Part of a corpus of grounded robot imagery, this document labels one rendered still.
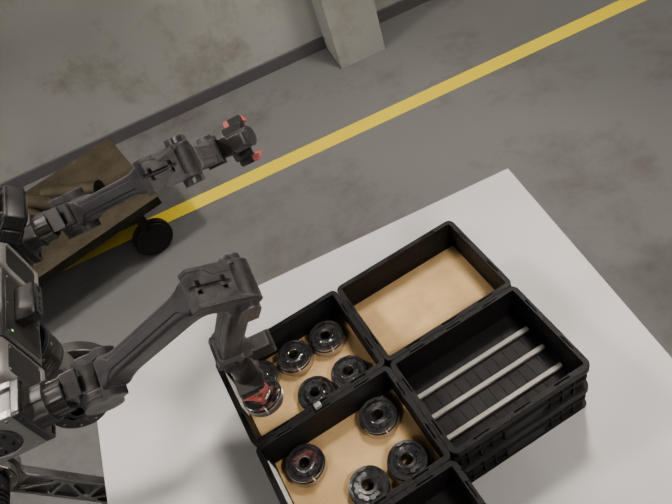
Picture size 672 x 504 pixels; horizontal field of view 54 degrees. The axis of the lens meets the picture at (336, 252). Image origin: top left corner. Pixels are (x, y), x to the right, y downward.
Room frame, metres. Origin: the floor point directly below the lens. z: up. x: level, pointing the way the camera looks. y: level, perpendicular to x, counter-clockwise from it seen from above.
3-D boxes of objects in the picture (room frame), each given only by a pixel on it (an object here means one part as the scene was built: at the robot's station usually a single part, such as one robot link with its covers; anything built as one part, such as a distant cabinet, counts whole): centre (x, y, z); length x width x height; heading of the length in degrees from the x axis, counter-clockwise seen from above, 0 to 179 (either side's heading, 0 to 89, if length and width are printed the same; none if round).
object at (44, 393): (0.80, 0.61, 1.45); 0.09 x 0.08 x 0.12; 3
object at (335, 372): (0.96, 0.10, 0.86); 0.10 x 0.10 x 0.01
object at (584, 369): (0.78, -0.23, 0.92); 0.40 x 0.30 x 0.02; 101
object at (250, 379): (0.92, 0.32, 1.12); 0.10 x 0.07 x 0.07; 4
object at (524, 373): (0.78, -0.23, 0.87); 0.40 x 0.30 x 0.11; 101
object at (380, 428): (0.81, 0.06, 0.86); 0.10 x 0.10 x 0.01
